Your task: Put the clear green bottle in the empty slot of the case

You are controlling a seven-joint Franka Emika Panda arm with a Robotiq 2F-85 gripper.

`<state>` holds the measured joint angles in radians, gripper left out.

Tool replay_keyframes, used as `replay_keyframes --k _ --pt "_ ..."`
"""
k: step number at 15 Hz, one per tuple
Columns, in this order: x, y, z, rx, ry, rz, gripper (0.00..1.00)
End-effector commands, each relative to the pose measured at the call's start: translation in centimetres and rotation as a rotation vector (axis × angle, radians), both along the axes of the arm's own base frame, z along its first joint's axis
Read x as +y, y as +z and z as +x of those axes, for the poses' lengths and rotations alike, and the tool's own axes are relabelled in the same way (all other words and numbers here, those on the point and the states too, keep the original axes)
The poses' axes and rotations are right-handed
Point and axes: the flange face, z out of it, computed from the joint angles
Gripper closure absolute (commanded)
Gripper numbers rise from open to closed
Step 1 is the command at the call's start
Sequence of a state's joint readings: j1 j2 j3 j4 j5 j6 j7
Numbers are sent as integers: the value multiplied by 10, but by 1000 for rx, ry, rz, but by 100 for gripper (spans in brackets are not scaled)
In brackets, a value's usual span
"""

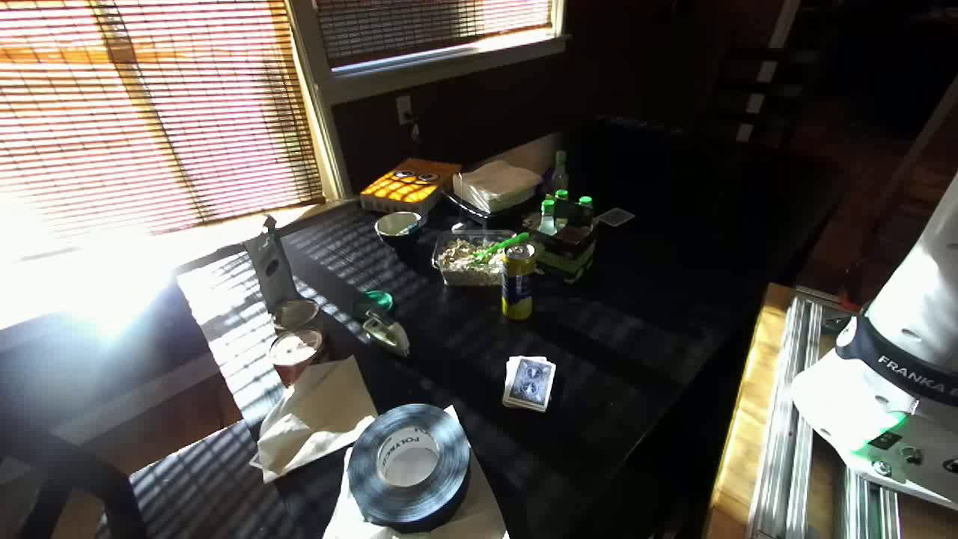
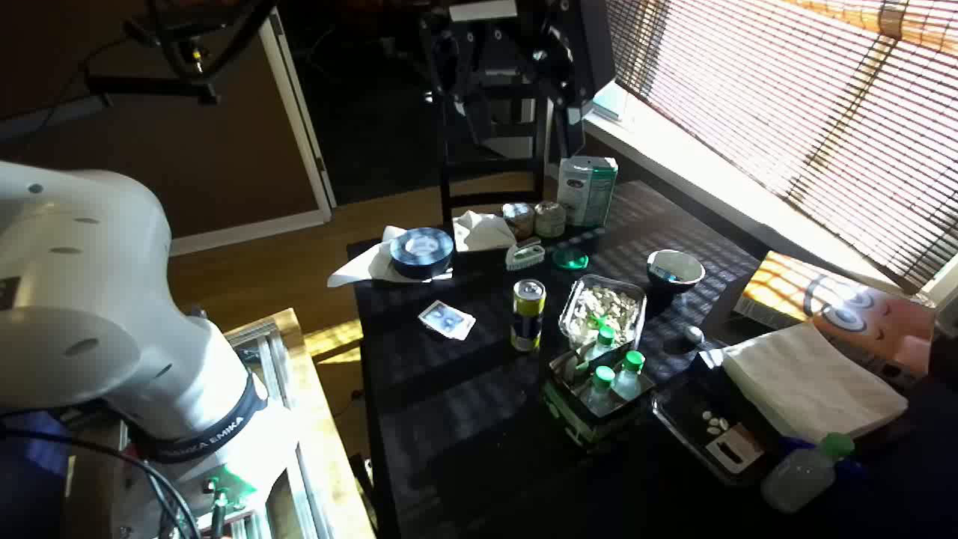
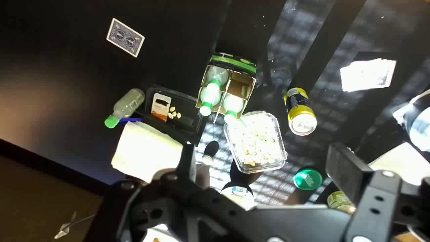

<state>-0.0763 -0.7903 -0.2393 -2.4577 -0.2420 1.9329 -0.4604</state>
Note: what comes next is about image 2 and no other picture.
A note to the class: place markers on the slatted window blind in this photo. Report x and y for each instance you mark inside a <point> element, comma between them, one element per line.
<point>798,100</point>

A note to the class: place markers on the white framed brown board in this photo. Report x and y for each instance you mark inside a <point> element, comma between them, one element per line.
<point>299,129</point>

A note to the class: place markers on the black bottle case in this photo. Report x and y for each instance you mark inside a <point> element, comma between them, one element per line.
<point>585,424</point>

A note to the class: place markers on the small bottle with green cap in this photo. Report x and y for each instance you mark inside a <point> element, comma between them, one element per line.
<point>600,389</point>
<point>606,331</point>
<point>630,379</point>

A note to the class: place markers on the metal spoon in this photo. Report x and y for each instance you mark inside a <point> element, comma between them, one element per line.
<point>696,337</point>

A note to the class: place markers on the blue-grey tape roll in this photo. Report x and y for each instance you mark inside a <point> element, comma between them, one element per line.
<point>419,247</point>

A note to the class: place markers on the white window sill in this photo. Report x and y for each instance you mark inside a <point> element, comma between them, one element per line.
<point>678,160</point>

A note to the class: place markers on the green round lid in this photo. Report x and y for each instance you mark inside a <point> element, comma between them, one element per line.
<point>573,259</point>

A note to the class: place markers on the small round cup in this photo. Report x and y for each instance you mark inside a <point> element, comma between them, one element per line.
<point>516,215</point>
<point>548,215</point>

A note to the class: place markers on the small blue white card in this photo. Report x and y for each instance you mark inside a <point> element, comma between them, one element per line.
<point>447,319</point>

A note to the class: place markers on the yellow and blue can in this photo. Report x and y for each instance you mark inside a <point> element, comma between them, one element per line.
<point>528,316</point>

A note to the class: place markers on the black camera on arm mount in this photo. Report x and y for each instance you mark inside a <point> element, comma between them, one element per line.
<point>169,84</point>

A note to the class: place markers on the black chair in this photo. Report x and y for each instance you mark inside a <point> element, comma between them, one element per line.
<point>444,120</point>

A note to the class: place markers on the black tray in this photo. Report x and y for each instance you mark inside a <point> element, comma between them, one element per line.
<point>688,413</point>

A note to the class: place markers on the white folded towel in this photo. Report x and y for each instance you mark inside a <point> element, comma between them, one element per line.
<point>811,385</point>

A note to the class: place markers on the black bowl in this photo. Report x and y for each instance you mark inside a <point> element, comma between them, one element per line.
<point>673,274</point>

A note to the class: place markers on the white folded napkin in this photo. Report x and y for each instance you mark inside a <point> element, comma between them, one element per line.
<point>483,232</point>

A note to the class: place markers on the clear plastic food container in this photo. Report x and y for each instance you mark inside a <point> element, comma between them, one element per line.
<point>601,301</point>

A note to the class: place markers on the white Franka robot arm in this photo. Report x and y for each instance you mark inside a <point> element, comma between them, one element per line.
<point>78,278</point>

